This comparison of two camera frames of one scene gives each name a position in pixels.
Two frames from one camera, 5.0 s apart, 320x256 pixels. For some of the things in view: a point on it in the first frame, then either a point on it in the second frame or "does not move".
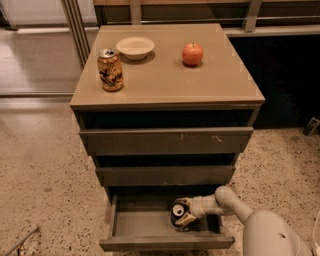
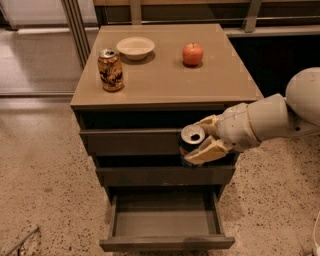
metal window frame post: [77, 29] does not move
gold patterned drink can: [110, 69] does not move
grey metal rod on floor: [18, 243] does not move
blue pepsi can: [177, 212] -> [190, 136]
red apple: [192, 54] does not move
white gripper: [198, 208] -> [235, 128]
